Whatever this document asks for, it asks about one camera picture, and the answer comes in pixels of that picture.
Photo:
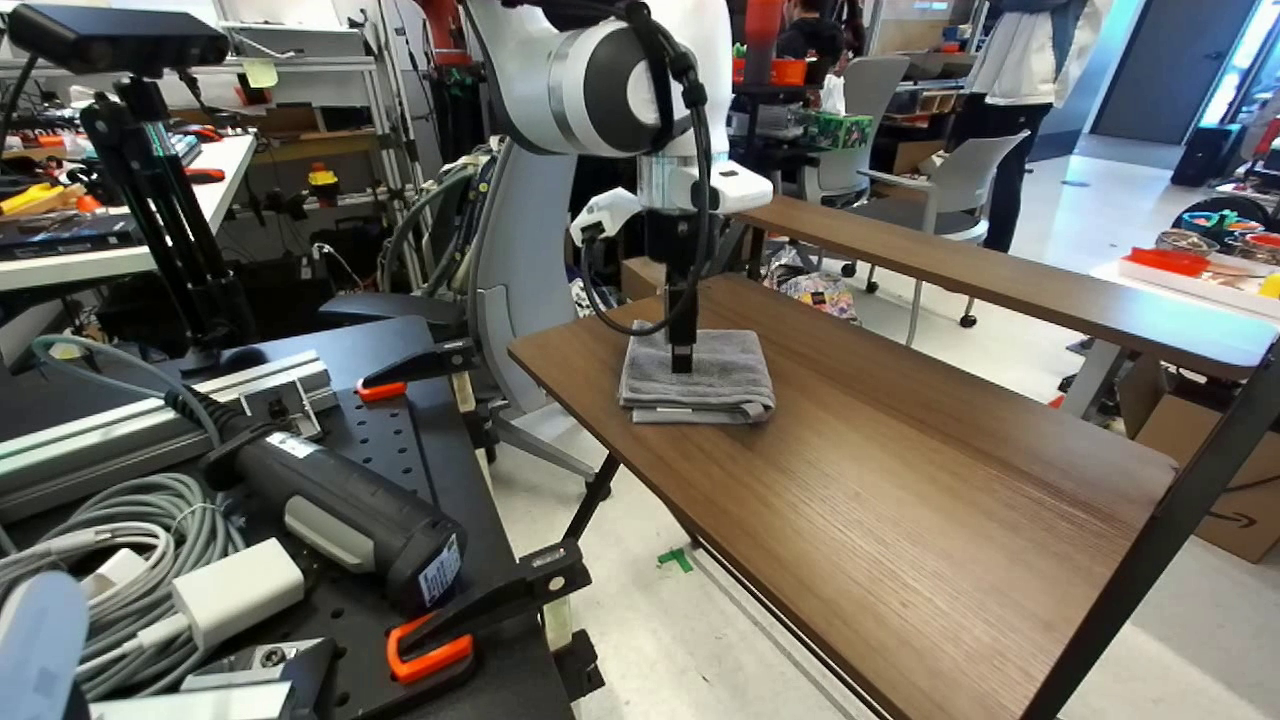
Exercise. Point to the white workbench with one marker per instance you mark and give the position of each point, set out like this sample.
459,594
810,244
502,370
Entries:
82,261

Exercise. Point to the black diagonal desk brace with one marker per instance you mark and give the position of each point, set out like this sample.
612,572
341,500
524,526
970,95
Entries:
591,500

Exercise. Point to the large cardboard box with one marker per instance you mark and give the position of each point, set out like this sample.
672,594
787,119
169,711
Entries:
1202,443

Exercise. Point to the white power adapter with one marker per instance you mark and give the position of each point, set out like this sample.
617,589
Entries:
242,589

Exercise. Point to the black camera tripod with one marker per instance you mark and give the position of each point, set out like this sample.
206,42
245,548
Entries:
175,226

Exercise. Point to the white background chair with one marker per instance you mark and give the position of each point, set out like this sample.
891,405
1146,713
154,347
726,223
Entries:
952,194

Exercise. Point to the wooden desk shelf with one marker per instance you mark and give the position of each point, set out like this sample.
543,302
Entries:
1012,281

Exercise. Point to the yellow tool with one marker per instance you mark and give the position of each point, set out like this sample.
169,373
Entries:
43,203

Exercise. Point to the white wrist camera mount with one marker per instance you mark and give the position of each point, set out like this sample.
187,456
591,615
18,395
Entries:
607,215

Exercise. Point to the person in white shirt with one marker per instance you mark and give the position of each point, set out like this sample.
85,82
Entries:
1022,65

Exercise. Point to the aluminium extrusion rail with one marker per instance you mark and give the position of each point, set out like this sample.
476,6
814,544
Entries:
121,426

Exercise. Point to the orange storage bin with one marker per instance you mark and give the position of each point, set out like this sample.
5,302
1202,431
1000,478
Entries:
787,69

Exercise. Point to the black handheld device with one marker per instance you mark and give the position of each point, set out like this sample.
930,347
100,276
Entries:
355,514

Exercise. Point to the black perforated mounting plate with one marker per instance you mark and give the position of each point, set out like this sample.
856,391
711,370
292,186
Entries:
402,445

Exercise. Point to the red flat object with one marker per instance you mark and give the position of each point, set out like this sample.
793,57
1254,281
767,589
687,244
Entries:
1167,261

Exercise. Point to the blue grey rounded object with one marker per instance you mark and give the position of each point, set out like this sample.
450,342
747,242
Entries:
39,653

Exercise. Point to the black stereo camera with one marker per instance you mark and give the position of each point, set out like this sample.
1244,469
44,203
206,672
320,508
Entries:
112,37

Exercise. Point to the grey towel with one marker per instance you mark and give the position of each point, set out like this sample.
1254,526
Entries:
713,381

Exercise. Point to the green floor tape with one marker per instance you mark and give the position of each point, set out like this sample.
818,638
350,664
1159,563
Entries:
678,563

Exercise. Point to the grey office chair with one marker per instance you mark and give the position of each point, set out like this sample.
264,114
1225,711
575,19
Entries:
524,305

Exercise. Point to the small cardboard box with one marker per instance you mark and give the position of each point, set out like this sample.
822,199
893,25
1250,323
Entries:
647,276

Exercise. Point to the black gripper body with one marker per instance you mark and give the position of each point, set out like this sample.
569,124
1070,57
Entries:
687,261

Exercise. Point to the black metal desk frame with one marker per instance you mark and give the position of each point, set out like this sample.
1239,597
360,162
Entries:
1162,533

